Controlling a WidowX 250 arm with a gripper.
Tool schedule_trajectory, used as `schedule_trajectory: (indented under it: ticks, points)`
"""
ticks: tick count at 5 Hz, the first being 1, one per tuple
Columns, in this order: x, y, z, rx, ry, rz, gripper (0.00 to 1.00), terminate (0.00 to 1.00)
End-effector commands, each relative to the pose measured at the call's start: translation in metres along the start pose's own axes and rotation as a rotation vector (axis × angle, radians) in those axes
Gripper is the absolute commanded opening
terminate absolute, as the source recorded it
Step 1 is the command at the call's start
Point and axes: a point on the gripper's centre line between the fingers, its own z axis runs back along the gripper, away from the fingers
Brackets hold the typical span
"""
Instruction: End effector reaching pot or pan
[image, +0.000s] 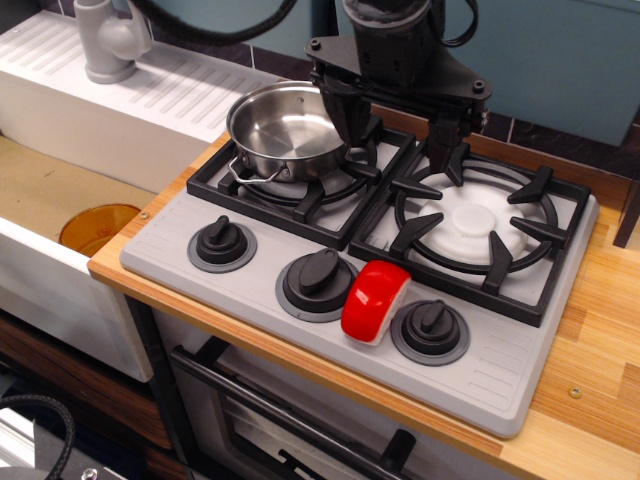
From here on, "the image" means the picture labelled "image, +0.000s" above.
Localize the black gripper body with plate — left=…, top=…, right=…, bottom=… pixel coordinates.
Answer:
left=305, top=16, right=491, bottom=125

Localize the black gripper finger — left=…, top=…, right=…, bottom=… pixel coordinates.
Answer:
left=320, top=83, right=371, bottom=146
left=427, top=115, right=469, bottom=173

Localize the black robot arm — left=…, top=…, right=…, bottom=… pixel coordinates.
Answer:
left=305, top=1, right=492, bottom=172

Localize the stainless steel pot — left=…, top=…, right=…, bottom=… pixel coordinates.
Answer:
left=226, top=81, right=349, bottom=185

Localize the white burner disc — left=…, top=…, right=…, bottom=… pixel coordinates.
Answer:
left=405, top=174, right=528, bottom=265

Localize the black left burner grate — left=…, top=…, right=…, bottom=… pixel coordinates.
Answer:
left=187, top=117, right=415, bottom=250

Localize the black burner grate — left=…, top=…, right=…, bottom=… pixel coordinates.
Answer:
left=187, top=117, right=415, bottom=250
left=348, top=143, right=599, bottom=327

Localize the black right burner grate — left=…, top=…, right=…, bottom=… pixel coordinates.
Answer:
left=348, top=143, right=599, bottom=327

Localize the red and white toy sushi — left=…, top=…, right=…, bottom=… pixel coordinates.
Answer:
left=341, top=260, right=411, bottom=346

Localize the black middle stove knob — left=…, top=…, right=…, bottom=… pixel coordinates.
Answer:
left=275, top=248, right=359, bottom=323

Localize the black stove knob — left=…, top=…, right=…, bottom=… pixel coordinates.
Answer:
left=187, top=215, right=258, bottom=274
left=275, top=248, right=359, bottom=323
left=390, top=300, right=470, bottom=367

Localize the black left stove knob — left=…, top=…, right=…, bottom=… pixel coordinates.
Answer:
left=187, top=215, right=258, bottom=274

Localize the black right stove knob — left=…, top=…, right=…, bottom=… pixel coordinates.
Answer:
left=390, top=300, right=470, bottom=367

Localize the grey toy stove top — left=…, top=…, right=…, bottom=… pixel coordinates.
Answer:
left=118, top=127, right=600, bottom=440

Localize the grey toy faucet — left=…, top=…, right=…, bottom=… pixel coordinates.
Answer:
left=74, top=0, right=152, bottom=85

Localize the white toy sink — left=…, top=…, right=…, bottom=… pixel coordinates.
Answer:
left=1, top=11, right=274, bottom=382

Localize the orange plastic plate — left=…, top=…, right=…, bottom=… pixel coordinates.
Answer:
left=58, top=204, right=140, bottom=257

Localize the grey oven door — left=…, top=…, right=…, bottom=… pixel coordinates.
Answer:
left=154, top=311, right=508, bottom=479

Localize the thin black cable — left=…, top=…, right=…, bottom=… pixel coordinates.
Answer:
left=433, top=0, right=479, bottom=49

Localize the black braided cable top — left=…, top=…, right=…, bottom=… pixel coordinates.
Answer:
left=130, top=0, right=297, bottom=46

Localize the black braided cable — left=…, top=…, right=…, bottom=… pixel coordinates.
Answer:
left=130, top=0, right=297, bottom=46
left=0, top=394, right=76, bottom=480

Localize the dark wooden post right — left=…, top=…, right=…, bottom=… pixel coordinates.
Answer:
left=613, top=180, right=639, bottom=248

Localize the black oven door handle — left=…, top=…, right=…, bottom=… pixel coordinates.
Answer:
left=170, top=338, right=416, bottom=479

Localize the black braided cable bottom left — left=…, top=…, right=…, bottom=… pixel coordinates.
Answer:
left=0, top=394, right=76, bottom=480

